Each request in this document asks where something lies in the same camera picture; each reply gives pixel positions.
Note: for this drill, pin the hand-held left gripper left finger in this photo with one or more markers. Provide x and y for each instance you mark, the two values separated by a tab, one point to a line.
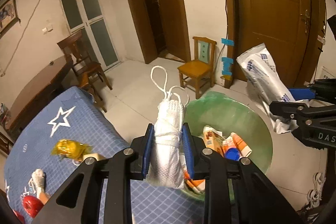
148	153

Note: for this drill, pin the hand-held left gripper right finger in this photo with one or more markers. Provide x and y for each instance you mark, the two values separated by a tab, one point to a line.
188	153

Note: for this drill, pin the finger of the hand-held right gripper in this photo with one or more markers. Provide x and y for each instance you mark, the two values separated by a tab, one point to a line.
286	108
302	92

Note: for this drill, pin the white mesh cloth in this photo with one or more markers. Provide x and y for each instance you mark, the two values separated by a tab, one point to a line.
168	150

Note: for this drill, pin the white plastic packet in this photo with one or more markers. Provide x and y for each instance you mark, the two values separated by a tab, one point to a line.
262	74

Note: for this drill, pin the green lined trash bin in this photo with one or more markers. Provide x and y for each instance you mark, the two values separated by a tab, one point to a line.
236	113

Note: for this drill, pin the orange white carton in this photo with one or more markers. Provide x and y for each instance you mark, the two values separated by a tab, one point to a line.
212	140

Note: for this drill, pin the orange white sticks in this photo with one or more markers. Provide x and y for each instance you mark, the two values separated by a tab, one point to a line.
195	183

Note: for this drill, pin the blue bottle cap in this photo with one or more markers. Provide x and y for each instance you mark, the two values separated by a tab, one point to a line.
233	155

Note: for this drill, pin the orange white tube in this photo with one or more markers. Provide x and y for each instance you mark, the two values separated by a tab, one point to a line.
241	144

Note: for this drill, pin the cream block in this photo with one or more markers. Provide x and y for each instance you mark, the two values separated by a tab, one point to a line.
92	157

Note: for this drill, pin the patterned white shoe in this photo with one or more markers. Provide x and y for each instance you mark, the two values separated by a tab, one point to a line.
315	192

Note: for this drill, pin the blue star checked blanket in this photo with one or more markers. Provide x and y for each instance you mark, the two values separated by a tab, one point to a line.
92	129

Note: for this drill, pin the blue tape strip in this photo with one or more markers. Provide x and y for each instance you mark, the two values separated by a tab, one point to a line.
227	41
227	65

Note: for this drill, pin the yellow crumpled wrapper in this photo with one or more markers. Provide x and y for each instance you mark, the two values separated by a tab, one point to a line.
69	149

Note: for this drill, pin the small light wooden chair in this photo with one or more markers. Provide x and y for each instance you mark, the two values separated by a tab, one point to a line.
197	69

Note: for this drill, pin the brown wooden door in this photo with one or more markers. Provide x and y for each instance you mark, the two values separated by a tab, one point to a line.
275	8

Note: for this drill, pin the dark wooden chair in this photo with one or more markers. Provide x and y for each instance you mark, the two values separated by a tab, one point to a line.
89	66

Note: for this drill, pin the small white cloth piece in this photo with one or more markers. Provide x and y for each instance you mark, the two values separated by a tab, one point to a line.
39	179

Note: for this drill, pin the dark wooden table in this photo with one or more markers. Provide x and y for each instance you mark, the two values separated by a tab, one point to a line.
36	92

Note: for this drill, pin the red round fruit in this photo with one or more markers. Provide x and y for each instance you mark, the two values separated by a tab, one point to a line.
32	205
19	217

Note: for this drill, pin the frosted glass door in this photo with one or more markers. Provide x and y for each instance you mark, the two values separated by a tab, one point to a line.
89	16

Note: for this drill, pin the dark open doorway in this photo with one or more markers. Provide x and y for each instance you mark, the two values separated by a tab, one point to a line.
160	3

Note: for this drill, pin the white wall notice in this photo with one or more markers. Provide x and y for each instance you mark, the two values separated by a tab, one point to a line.
326	74

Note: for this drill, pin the white wall switch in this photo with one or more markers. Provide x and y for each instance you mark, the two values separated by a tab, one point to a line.
47	29

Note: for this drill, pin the framed wall picture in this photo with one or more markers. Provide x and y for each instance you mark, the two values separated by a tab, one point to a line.
8	15

